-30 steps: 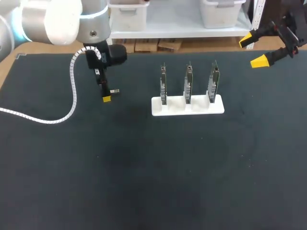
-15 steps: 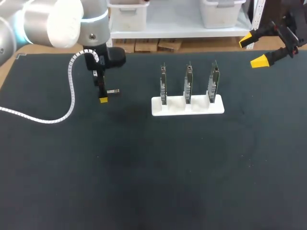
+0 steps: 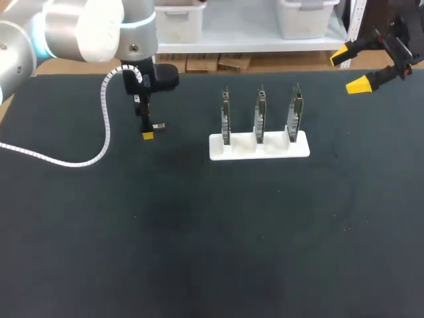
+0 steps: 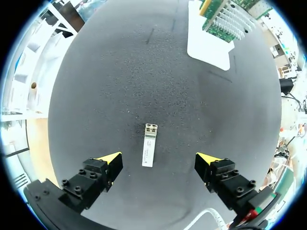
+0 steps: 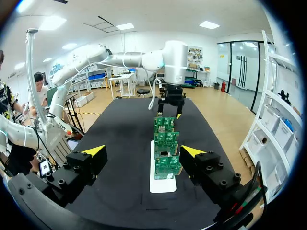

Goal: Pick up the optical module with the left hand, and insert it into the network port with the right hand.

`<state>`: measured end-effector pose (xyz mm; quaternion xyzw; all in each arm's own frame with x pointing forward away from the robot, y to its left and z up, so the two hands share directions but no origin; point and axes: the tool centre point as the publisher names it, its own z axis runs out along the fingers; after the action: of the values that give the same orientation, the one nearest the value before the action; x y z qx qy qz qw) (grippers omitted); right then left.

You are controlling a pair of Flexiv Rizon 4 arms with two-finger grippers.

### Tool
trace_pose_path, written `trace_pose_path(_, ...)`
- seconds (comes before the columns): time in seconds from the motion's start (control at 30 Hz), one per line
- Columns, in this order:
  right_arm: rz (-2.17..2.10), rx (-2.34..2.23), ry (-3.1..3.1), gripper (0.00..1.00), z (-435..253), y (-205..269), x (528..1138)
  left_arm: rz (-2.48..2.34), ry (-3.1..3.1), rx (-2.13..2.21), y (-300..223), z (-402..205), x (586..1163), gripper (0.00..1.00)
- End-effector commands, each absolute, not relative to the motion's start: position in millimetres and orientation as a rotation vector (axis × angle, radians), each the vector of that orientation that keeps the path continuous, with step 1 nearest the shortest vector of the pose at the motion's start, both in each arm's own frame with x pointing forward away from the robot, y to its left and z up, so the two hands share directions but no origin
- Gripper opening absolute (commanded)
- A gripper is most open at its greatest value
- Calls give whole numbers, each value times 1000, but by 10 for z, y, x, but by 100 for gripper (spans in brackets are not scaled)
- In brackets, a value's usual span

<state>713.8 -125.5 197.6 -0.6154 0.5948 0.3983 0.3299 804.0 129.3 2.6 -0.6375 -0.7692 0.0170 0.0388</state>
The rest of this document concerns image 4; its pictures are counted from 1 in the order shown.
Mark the green circuit board with heatsink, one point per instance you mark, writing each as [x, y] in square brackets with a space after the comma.
[225, 22]

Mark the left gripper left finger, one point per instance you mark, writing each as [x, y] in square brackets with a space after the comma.
[96, 177]

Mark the silver optical module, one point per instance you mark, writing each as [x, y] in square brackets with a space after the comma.
[149, 146]

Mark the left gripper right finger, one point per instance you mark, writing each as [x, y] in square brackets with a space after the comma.
[220, 175]

